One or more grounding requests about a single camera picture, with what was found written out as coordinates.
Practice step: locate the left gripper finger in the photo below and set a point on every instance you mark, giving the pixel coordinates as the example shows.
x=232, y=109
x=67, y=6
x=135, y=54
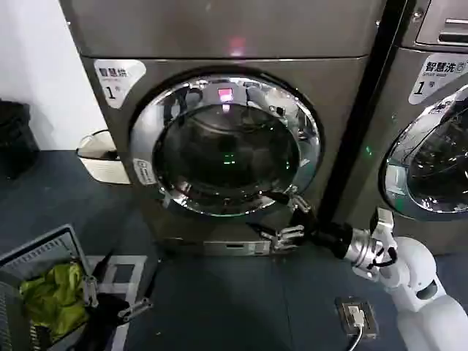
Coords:
x=137, y=307
x=89, y=290

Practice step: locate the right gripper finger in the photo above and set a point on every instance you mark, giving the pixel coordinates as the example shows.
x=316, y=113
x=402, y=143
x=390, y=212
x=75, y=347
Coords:
x=301, y=210
x=289, y=237

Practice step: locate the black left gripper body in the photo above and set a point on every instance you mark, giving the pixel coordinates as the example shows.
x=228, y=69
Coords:
x=108, y=311

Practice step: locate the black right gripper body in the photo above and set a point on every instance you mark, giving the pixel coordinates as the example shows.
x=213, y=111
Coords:
x=332, y=237

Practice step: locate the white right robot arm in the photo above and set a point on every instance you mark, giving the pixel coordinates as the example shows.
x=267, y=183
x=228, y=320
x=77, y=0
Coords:
x=420, y=278

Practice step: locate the yellow-green garment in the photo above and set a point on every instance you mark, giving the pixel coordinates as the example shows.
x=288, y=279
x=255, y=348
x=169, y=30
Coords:
x=55, y=296

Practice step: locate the grey slatted laundry basket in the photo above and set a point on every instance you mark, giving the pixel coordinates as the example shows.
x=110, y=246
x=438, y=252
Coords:
x=47, y=245

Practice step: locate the metal floor socket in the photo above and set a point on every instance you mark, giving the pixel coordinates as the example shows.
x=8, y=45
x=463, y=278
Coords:
x=356, y=316

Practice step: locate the round chrome glass dryer door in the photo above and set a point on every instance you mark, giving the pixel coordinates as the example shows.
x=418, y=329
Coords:
x=226, y=153

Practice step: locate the round glass door, white sticker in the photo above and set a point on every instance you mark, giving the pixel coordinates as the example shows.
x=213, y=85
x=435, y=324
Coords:
x=431, y=164

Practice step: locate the cream plastic bin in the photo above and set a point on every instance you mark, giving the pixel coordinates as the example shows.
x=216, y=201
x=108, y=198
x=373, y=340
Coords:
x=106, y=168

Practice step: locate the small rounded energy sticker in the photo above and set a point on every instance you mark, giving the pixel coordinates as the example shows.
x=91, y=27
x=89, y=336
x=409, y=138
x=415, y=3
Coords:
x=144, y=172

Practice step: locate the black waste bin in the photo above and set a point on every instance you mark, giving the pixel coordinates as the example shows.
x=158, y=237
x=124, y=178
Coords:
x=16, y=139

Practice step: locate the grey front-load dryer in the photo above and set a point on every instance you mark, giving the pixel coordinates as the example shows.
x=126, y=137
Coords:
x=256, y=36

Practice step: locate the white label sticker with circle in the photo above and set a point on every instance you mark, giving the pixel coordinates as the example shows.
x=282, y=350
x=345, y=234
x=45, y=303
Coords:
x=438, y=77

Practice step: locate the white label sticker on dryer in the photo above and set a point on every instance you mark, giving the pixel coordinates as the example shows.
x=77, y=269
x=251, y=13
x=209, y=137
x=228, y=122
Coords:
x=117, y=78

